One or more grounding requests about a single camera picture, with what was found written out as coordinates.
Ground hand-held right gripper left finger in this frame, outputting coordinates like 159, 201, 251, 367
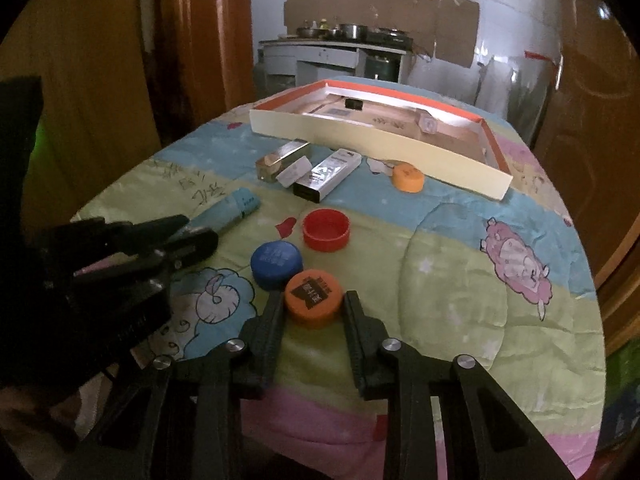
65, 289, 287, 480

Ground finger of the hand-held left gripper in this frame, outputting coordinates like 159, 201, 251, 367
35, 214, 190, 257
75, 227, 219, 286

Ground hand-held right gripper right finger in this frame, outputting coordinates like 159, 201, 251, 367
342, 290, 576, 480

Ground large orange black-label bottle cap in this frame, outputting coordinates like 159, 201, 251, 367
283, 269, 345, 330

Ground light blue lighter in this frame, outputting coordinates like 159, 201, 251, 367
187, 187, 261, 235

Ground blue bottle cap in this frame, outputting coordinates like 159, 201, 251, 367
250, 241, 304, 291

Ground red bottle cap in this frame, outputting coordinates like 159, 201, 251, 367
302, 209, 351, 252

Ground gold rectangular box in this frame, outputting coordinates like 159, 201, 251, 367
255, 141, 312, 184

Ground small orange bottle cap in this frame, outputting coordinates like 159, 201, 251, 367
391, 161, 425, 194

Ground orange-rimmed cardboard box lid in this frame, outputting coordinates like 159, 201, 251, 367
248, 77, 513, 202

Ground small white box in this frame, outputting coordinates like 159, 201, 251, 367
276, 156, 312, 188

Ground grey gas cylinder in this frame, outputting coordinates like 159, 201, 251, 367
252, 50, 268, 96

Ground white kitchen counter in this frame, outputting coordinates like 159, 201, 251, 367
257, 35, 416, 92

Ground leaning clear plastic sheets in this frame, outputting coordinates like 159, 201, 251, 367
472, 55, 551, 121

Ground black induction cooker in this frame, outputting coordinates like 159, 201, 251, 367
367, 30, 413, 45

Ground brown wooden door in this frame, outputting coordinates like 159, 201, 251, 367
520, 0, 640, 361

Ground orange wooden door frame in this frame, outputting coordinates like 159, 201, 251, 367
150, 0, 258, 146

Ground cardboard wall sheets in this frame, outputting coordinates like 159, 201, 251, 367
283, 0, 481, 68

